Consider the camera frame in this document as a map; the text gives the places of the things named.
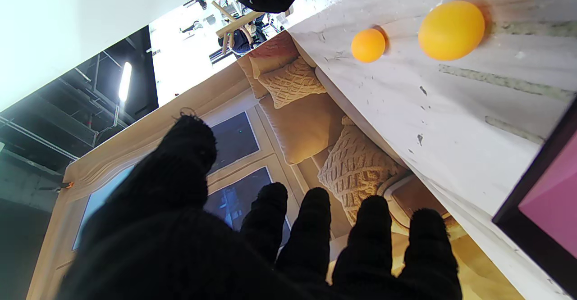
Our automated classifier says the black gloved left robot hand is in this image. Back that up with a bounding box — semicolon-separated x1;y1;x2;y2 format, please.
56;114;463;300

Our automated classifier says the orange ping pong ball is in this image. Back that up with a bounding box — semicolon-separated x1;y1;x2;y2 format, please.
418;0;486;62
351;28;387;64

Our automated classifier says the black storage box pink inside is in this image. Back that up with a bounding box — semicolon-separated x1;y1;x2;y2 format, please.
491;97;577;296

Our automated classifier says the wooden mug tree stand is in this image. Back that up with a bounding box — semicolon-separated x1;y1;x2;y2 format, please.
212;0;266;55

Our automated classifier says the person in dark clothing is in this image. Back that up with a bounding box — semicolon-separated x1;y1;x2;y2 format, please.
218;18;266;56

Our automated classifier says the fluorescent ceiling light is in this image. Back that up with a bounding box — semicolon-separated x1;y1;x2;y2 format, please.
118;61;133;102

